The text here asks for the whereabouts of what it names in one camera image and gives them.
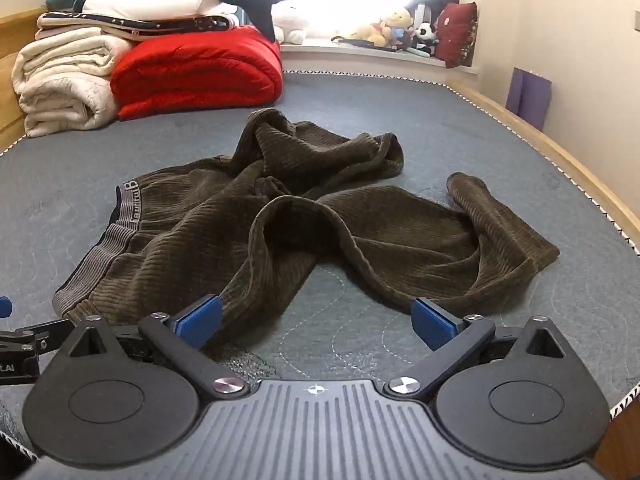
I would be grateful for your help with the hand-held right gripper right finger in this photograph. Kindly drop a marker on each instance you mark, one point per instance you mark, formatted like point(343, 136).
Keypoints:
point(434, 324)

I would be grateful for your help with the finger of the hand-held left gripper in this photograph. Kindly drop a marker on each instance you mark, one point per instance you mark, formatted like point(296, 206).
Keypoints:
point(4, 307)
point(47, 332)

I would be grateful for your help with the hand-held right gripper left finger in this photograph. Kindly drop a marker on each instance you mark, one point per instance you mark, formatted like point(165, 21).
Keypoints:
point(199, 321)

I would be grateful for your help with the cream folded blanket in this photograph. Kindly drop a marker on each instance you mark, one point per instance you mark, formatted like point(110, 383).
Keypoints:
point(60, 85)

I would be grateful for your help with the purple board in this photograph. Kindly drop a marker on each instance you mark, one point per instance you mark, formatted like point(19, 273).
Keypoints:
point(529, 97)

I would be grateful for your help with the red folded quilt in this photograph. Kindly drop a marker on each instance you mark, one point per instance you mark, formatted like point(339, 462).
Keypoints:
point(200, 70)

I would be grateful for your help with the panda plush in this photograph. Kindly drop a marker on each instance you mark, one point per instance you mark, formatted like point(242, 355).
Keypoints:
point(424, 34)

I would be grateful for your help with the red cushion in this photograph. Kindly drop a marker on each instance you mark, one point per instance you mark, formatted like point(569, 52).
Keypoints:
point(456, 32)

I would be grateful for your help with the small yellow plush toy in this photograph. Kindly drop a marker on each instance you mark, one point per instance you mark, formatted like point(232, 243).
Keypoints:
point(370, 35)

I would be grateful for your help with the white plush toy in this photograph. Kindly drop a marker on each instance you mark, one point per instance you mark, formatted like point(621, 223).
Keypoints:
point(290, 21)

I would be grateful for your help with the white folded blanket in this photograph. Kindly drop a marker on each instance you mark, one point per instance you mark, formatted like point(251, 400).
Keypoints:
point(150, 5)

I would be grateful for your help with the wooden bed frame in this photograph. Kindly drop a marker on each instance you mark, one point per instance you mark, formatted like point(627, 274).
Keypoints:
point(565, 165)

